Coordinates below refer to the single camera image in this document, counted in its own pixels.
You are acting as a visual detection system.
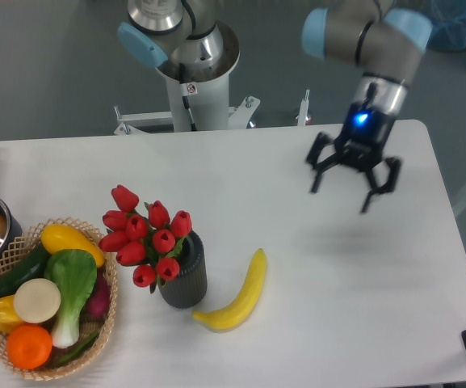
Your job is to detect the purple red onion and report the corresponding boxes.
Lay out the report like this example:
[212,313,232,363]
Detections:
[85,272,111,318]

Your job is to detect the yellow banana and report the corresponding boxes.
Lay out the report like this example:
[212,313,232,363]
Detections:
[191,248,267,332]

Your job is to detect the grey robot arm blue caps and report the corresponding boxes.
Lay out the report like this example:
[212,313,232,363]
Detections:
[301,1,433,213]

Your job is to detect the dark grey ribbed vase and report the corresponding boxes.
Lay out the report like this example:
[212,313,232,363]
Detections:
[159,231,208,310]

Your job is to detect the red tulip bouquet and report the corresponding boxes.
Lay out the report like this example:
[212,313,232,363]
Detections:
[99,184,193,292]

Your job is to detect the yellow squash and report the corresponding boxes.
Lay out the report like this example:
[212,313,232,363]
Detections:
[40,224,106,268]

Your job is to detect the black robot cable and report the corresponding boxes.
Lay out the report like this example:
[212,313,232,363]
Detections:
[178,63,198,132]

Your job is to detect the green bok choy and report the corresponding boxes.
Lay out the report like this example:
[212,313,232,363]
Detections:
[44,249,97,348]

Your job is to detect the orange mandarin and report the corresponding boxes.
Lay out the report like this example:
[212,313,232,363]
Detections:
[6,324,52,369]

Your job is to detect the yellow bell pepper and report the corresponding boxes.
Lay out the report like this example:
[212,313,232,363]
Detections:
[0,295,25,334]

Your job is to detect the silver robot arm base joint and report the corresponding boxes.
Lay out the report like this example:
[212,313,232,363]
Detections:
[117,0,216,68]

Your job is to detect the green cucumber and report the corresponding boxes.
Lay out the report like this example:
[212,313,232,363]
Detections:
[0,243,50,298]

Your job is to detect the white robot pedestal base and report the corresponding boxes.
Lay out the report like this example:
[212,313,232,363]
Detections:
[114,36,261,135]

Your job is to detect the white round radish slice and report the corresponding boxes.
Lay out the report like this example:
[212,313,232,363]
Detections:
[13,278,61,323]

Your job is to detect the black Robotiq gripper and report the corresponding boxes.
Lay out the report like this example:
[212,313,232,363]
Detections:
[305,73,408,214]

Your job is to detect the green chili pepper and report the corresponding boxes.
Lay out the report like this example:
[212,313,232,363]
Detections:
[50,331,99,369]

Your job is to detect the woven wicker basket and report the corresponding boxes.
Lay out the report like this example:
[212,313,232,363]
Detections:
[0,217,120,382]

